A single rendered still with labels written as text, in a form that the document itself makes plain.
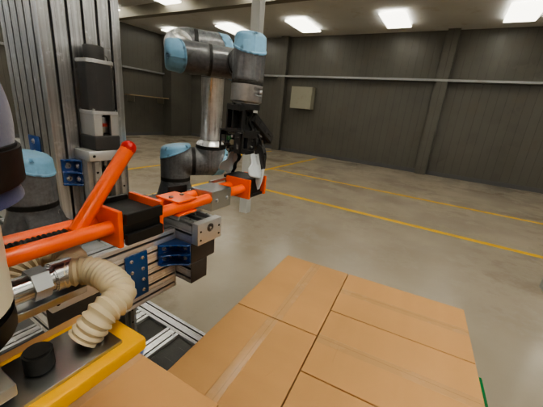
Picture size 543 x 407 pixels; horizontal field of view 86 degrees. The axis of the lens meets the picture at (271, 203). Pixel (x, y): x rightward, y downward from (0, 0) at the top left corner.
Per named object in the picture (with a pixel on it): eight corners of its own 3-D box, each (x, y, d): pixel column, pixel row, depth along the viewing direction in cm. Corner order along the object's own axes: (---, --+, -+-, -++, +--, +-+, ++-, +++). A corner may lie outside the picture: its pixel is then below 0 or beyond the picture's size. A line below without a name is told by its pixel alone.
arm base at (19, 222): (-8, 234, 80) (-15, 199, 77) (55, 220, 93) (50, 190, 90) (17, 250, 73) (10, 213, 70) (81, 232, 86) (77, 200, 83)
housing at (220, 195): (212, 212, 63) (212, 192, 62) (189, 205, 67) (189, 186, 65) (231, 205, 69) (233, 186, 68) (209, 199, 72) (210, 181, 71)
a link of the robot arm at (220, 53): (207, 47, 78) (214, 39, 69) (246, 53, 82) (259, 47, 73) (206, 78, 81) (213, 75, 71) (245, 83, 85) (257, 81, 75)
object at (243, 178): (248, 199, 74) (250, 180, 72) (225, 194, 77) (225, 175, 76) (265, 193, 81) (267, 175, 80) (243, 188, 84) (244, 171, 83)
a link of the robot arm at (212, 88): (188, 170, 129) (191, 29, 108) (222, 171, 134) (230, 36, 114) (191, 179, 118) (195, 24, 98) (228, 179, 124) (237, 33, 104)
